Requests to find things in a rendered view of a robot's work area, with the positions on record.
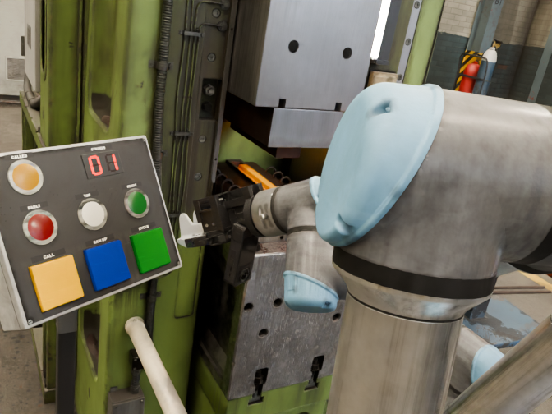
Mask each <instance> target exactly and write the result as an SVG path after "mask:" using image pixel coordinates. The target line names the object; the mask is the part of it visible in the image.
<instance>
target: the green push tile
mask: <svg viewBox="0 0 552 414"><path fill-rule="evenodd" d="M129 238H130V240H131V245H132V249H133V251H134V255H135V258H136V263H137V266H138V269H139V272H140V274H144V273H146V272H149V271H150V270H153V269H157V268H159V267H161V266H164V265H167V264H170V263H171V260H170V256H169V253H168V248H167V245H166V241H165V239H164V235H163V230H162V228H161V227H159V228H154V229H151V230H148V231H145V232H141V233H137V234H135V235H132V236H129Z"/></svg>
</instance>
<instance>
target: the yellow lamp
mask: <svg viewBox="0 0 552 414"><path fill-rule="evenodd" d="M12 179H13V181H14V182H15V184H16V185H17V186H18V187H20V188H21V189H22V190H26V191H29V190H33V189H35V188H36V187H37V186H38V184H39V173H38V172H37V170H36V169H35V168H34V167H33V166H31V165H29V164H27V163H22V164H19V165H17V166H16V167H15V168H14V170H13V172H12Z"/></svg>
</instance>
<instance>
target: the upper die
mask: <svg viewBox="0 0 552 414"><path fill-rule="evenodd" d="M342 117H343V112H341V111H338V110H336V109H334V111H326V110H312V109H297V108H283V107H281V106H278V108H269V107H256V106H254V105H252V104H250V103H248V102H246V101H245V100H243V99H240V98H239V97H237V96H236V95H234V94H231V93H229V92H228V91H227V92H226V99H225V105H224V111H223V118H224V119H225V120H227V121H228V122H230V123H232V124H233V125H234V126H236V127H238V128H239V129H241V130H242V131H244V132H245V133H247V134H248V135H250V136H252V137H253V138H255V139H256V140H258V141H259V142H261V143H262V144H264V145H266V146H267V147H288V148H329V147H330V144H331V141H332V139H333V137H334V133H335V131H336V129H337V127H338V124H339V123H340V121H341V119H342Z"/></svg>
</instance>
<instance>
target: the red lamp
mask: <svg viewBox="0 0 552 414"><path fill-rule="evenodd" d="M53 230H54V226H53V221H52V219H51V218H50V217H49V216H47V215H45V214H35V215H34V216H32V217H31V218H30V220H29V222H28V231H29V234H30V235H31V236H32V237H33V238H34V239H36V240H39V241H43V240H47V239H49V238H50V237H51V236H52V235H53Z"/></svg>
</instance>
